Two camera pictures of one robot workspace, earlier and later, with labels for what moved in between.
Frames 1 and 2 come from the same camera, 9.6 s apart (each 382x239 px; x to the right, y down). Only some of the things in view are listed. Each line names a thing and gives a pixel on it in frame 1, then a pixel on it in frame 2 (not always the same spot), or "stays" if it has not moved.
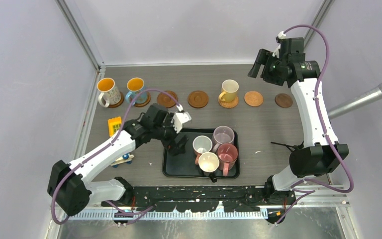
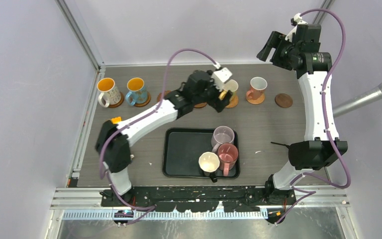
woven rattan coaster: (253, 98) stays
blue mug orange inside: (135, 85) stays
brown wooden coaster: (147, 102) stays
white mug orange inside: (111, 95) stays
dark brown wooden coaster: (283, 100) stays
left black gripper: (175, 149) to (218, 104)
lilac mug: (222, 134) stays
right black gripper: (261, 58) to (273, 41)
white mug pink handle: (201, 144) to (257, 85)
